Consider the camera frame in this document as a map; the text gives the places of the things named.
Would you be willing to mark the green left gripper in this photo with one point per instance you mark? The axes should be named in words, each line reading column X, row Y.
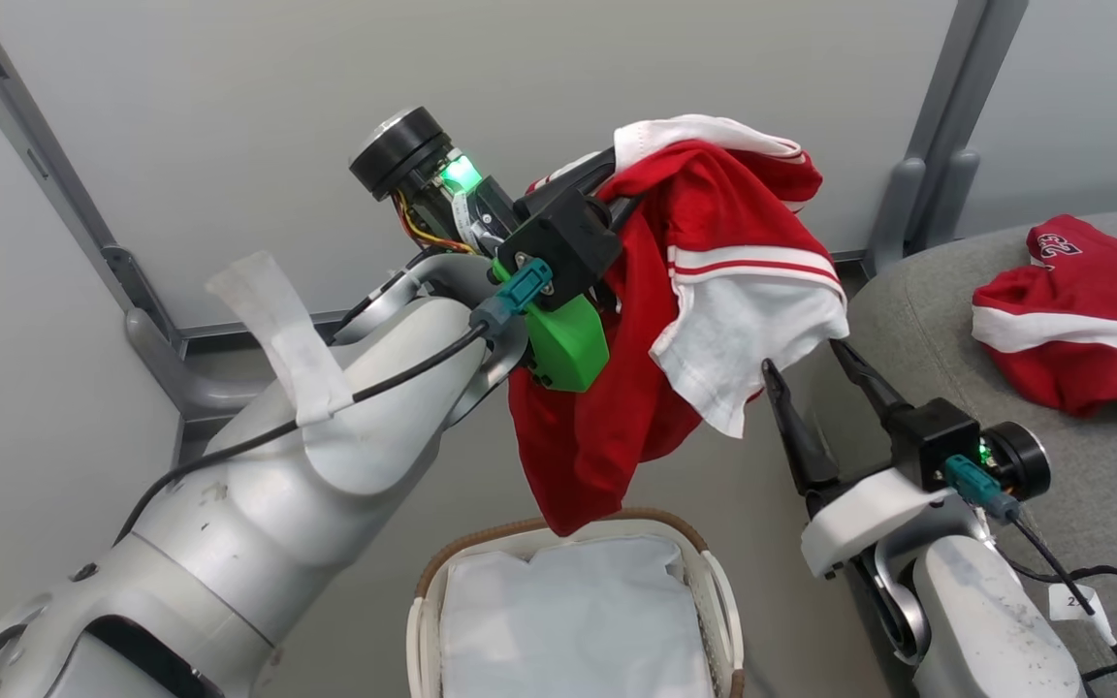
column 568, row 344

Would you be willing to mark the red jersey with number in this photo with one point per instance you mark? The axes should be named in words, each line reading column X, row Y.
column 1092, row 291

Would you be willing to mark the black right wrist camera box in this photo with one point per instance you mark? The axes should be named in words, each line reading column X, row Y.
column 937, row 436

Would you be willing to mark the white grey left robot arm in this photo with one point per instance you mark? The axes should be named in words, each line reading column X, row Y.
column 258, row 523

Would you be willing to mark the grey partition upright post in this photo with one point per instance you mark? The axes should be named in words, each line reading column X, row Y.
column 966, row 78

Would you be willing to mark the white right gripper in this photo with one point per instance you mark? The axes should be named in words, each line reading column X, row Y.
column 859, row 519

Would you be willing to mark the grey partition corner post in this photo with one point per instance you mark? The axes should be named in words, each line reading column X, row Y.
column 25, row 126

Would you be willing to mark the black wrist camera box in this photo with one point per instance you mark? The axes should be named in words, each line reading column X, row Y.
column 563, row 242
column 937, row 436

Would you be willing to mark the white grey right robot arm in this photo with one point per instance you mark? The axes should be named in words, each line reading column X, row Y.
column 985, row 620

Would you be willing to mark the white tape strip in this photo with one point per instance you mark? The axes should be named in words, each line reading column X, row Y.
column 287, row 339

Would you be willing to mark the white cloth basket liner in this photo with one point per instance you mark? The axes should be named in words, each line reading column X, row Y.
column 568, row 620

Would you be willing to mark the red white sports jersey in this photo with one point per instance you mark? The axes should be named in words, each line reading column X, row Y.
column 704, row 213

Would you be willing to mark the white wicker-rimmed laundry basket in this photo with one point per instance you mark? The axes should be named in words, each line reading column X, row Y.
column 718, row 601

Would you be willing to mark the grey partition foot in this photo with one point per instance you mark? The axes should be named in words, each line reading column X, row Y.
column 951, row 194
column 171, row 373
column 896, row 218

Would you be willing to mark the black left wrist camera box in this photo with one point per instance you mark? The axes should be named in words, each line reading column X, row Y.
column 563, row 242

